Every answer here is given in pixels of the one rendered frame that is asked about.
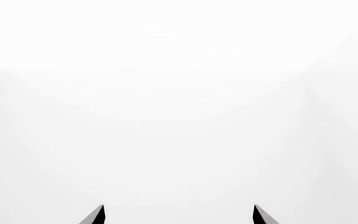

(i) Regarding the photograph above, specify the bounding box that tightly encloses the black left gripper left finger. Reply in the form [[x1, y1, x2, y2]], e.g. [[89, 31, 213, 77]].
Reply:
[[78, 203, 106, 224]]

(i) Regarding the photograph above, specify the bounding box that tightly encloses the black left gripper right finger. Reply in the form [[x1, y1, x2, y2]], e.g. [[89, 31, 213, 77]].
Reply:
[[252, 203, 281, 224]]

